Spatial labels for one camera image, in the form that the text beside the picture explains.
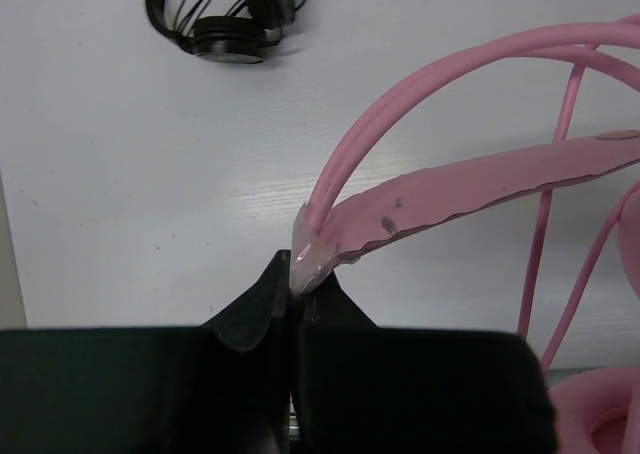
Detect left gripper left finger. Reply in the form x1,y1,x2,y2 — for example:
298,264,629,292
198,250,291,453

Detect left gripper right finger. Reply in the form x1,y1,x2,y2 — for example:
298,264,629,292
294,276,558,453

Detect pink headphones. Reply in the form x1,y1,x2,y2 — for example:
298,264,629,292
289,14,639,453

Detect left black headphones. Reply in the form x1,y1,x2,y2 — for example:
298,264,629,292
144,0,307,65

